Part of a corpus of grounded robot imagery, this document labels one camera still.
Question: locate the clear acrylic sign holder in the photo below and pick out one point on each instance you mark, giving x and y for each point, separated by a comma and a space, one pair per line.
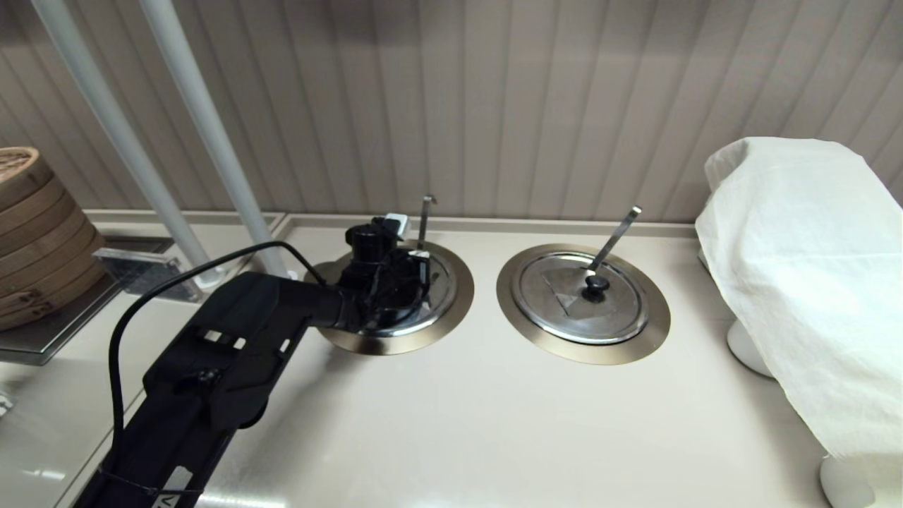
127, 262

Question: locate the steel steamer tray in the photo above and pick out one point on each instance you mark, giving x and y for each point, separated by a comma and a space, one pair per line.
42, 342

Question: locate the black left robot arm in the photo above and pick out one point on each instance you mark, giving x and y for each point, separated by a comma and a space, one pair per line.
233, 331

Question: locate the grey white slanted pole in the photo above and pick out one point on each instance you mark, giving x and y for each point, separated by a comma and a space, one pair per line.
219, 141
123, 134

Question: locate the bamboo steamer basket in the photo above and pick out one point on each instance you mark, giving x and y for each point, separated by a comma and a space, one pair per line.
49, 259
35, 221
49, 298

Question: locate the white ceramic cup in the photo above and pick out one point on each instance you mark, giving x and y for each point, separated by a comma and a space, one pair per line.
748, 349
843, 487

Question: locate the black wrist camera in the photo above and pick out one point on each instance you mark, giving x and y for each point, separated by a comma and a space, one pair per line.
368, 243

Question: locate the steel pot lid black knob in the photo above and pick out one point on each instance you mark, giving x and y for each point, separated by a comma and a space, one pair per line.
614, 310

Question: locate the white cloth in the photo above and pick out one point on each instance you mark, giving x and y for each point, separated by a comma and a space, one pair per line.
797, 268

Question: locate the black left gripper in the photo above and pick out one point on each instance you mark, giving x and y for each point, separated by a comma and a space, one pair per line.
381, 289

